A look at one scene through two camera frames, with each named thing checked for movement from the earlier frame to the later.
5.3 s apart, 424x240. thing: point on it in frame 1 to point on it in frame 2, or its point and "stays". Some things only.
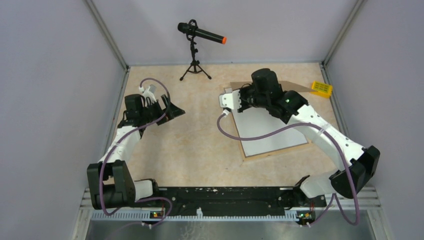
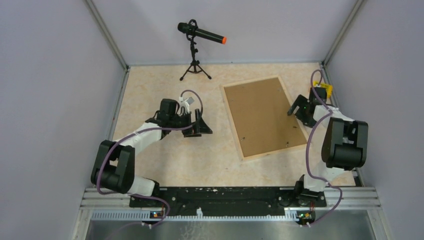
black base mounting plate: x=265 y=202 stays
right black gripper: x=242 y=92 to x=300 y=102
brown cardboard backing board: x=285 y=86 to x=259 y=111
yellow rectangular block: x=324 y=90 stays
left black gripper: x=173 y=112 to x=200 y=128
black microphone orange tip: x=191 y=30 stays
